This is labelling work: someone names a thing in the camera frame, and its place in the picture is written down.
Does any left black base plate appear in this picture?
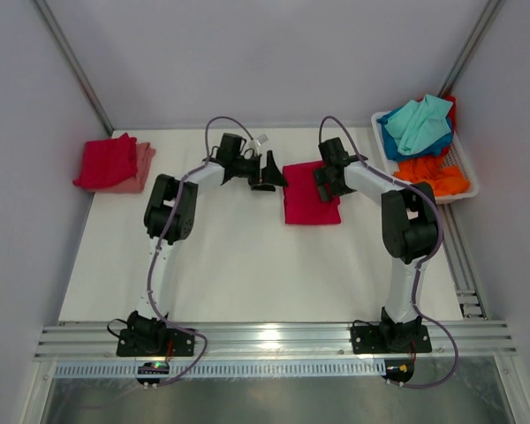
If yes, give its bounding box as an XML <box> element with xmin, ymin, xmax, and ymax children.
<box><xmin>116</xmin><ymin>328</ymin><xmax>194</xmax><ymax>358</ymax></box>

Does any right black connector board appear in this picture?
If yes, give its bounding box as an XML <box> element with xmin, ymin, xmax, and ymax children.
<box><xmin>382</xmin><ymin>361</ymin><xmax>414</xmax><ymax>387</ymax></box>

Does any red t shirt in basket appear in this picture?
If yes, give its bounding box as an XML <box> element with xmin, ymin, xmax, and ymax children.
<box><xmin>443</xmin><ymin>95</ymin><xmax>457</xmax><ymax>133</ymax></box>

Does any left aluminium corner post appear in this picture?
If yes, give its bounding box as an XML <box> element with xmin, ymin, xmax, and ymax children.
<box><xmin>30</xmin><ymin>0</ymin><xmax>115</xmax><ymax>135</ymax></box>

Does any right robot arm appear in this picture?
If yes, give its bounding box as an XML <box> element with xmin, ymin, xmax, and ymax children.
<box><xmin>313</xmin><ymin>138</ymin><xmax>443</xmax><ymax>354</ymax></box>

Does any right aluminium corner post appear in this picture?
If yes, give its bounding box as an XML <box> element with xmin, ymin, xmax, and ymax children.
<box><xmin>438</xmin><ymin>0</ymin><xmax>505</xmax><ymax>97</ymax></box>

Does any white plastic basket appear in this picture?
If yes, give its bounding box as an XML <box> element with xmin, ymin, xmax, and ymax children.
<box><xmin>371</xmin><ymin>112</ymin><xmax>479</xmax><ymax>204</ymax></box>

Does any folded red t shirt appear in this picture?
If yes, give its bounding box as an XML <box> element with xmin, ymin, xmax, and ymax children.
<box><xmin>72</xmin><ymin>133</ymin><xmax>138</xmax><ymax>191</ymax></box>

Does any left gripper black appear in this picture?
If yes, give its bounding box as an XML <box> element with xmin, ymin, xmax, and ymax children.
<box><xmin>232</xmin><ymin>150</ymin><xmax>288</xmax><ymax>192</ymax></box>

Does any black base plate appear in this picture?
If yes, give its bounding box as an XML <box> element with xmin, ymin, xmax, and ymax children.
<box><xmin>116</xmin><ymin>328</ymin><xmax>194</xmax><ymax>358</ymax></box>
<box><xmin>350</xmin><ymin>320</ymin><xmax>433</xmax><ymax>354</ymax></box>

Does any black connector board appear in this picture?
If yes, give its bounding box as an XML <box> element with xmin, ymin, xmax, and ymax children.
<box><xmin>382</xmin><ymin>361</ymin><xmax>414</xmax><ymax>387</ymax></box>
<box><xmin>136</xmin><ymin>361</ymin><xmax>170</xmax><ymax>389</ymax></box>

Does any aluminium corner post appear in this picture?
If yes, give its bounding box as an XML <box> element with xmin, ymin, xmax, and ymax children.
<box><xmin>438</xmin><ymin>0</ymin><xmax>505</xmax><ymax>97</ymax></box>
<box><xmin>30</xmin><ymin>0</ymin><xmax>115</xmax><ymax>135</ymax></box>

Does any left black connector board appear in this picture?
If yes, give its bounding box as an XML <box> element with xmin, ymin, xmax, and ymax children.
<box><xmin>136</xmin><ymin>361</ymin><xmax>170</xmax><ymax>389</ymax></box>

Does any folded salmon pink t shirt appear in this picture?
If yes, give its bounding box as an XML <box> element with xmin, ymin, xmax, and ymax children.
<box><xmin>109</xmin><ymin>142</ymin><xmax>156</xmax><ymax>194</ymax></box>

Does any magenta t shirt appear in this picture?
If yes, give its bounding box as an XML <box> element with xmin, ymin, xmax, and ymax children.
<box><xmin>283</xmin><ymin>161</ymin><xmax>342</xmax><ymax>226</ymax></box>

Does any blue t shirt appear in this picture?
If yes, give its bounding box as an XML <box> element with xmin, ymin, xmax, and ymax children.
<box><xmin>373</xmin><ymin>110</ymin><xmax>454</xmax><ymax>163</ymax></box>

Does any aluminium front rail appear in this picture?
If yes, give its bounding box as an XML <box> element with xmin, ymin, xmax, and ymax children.
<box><xmin>34</xmin><ymin>320</ymin><xmax>517</xmax><ymax>361</ymax></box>

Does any turquoise t shirt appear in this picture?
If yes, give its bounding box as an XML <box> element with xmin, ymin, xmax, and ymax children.
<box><xmin>384</xmin><ymin>95</ymin><xmax>451</xmax><ymax>155</ymax></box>

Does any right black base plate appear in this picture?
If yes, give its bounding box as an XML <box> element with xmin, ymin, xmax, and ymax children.
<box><xmin>350</xmin><ymin>320</ymin><xmax>433</xmax><ymax>354</ymax></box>

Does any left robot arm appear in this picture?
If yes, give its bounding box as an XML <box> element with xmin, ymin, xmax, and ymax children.
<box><xmin>117</xmin><ymin>132</ymin><xmax>288</xmax><ymax>357</ymax></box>

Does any orange t shirt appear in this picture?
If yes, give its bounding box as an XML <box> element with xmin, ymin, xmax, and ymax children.
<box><xmin>394</xmin><ymin>156</ymin><xmax>470</xmax><ymax>197</ymax></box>

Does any slotted white cable duct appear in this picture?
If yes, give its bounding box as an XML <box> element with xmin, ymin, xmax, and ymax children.
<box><xmin>53</xmin><ymin>358</ymin><xmax>385</xmax><ymax>379</ymax></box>

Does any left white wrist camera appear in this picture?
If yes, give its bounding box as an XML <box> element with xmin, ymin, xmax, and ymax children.
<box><xmin>246</xmin><ymin>133</ymin><xmax>269</xmax><ymax>156</ymax></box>

